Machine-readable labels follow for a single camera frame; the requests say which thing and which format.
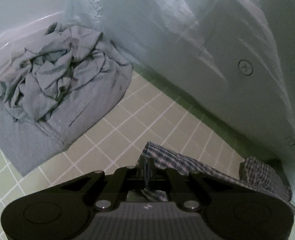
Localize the green grid bed sheet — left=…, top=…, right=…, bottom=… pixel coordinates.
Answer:
left=0, top=69, right=295, bottom=240

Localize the carrot print quilt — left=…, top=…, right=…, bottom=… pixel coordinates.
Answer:
left=63, top=0, right=295, bottom=200

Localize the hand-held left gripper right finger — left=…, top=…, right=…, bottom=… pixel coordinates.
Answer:
left=149, top=156, right=241, bottom=212

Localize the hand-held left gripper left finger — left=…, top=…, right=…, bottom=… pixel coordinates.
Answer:
left=60, top=155, right=149, bottom=211

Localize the grey clothes pile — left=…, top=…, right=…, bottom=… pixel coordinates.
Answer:
left=0, top=22, right=134, bottom=177

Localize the checked shirt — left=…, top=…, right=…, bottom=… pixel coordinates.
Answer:
left=137, top=141, right=295, bottom=207

